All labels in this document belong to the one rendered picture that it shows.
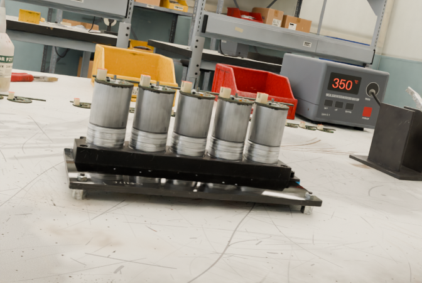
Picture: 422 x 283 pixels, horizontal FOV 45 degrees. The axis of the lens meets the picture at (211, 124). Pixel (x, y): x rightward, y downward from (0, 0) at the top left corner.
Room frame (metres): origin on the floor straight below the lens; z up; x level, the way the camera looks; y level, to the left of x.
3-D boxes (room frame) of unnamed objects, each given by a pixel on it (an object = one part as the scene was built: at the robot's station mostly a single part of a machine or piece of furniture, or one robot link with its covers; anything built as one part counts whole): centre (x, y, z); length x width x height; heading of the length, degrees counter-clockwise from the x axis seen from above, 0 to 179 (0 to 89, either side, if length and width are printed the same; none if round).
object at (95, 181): (0.33, 0.01, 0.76); 0.16 x 0.07 x 0.01; 110
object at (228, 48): (3.24, -0.05, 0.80); 0.15 x 0.12 x 0.10; 48
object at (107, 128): (0.32, 0.07, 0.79); 0.02 x 0.02 x 0.05
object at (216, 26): (3.27, -0.42, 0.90); 1.30 x 0.06 x 0.12; 119
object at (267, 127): (0.36, -0.04, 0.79); 0.02 x 0.02 x 0.05
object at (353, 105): (0.85, -0.18, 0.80); 0.15 x 0.12 x 0.10; 17
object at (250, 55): (3.39, -0.29, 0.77); 0.24 x 0.16 x 0.04; 118
